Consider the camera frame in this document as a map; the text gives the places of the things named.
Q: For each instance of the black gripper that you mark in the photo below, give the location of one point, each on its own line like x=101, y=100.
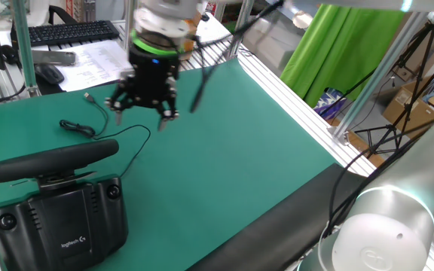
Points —
x=151, y=83

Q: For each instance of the black leather steering wheel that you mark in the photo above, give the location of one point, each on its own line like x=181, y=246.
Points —
x=43, y=162

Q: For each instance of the black Logitech wheel base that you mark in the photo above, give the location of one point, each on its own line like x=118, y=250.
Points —
x=58, y=226

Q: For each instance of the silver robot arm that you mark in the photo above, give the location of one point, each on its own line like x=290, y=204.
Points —
x=390, y=226

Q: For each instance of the white printed paper sheet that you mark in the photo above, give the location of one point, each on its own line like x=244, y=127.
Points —
x=96, y=64

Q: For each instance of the black computer mouse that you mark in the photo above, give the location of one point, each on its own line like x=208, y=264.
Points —
x=49, y=73

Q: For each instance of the green table mat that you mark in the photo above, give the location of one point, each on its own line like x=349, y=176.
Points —
x=220, y=169

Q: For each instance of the silver metal plate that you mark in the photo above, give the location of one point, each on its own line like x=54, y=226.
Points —
x=55, y=57

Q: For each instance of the black computer keyboard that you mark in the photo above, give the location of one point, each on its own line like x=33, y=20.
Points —
x=66, y=33

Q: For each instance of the grey plastic storage box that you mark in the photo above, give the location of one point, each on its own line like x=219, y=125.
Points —
x=273, y=41

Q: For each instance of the blue white patterned bag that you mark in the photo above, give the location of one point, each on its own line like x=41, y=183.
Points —
x=328, y=101

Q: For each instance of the green cloth curtain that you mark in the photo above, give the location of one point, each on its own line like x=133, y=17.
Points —
x=334, y=56

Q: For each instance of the black tripod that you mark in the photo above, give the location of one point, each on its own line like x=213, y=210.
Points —
x=392, y=128

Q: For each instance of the open cardboard box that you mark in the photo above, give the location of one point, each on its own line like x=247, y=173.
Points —
x=420, y=113

